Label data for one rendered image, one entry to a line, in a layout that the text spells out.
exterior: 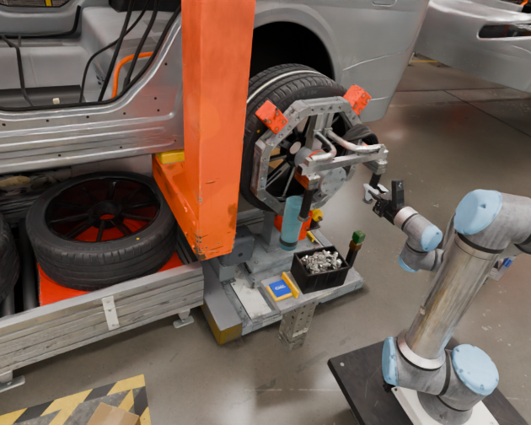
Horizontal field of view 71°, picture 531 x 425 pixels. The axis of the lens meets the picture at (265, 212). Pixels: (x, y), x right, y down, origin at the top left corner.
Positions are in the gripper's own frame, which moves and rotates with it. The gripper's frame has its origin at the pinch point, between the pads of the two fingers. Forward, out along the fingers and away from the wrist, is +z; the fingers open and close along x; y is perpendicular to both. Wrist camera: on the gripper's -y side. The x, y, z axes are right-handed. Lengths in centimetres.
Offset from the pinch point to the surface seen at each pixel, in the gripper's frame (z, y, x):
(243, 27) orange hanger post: 11, -58, -60
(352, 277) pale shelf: -16.2, 37.9, -9.8
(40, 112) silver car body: 69, -14, -115
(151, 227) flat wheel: 42, 32, -83
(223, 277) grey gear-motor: 32, 72, -50
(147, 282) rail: 21, 44, -91
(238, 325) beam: 2, 71, -56
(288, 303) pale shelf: -17, 38, -45
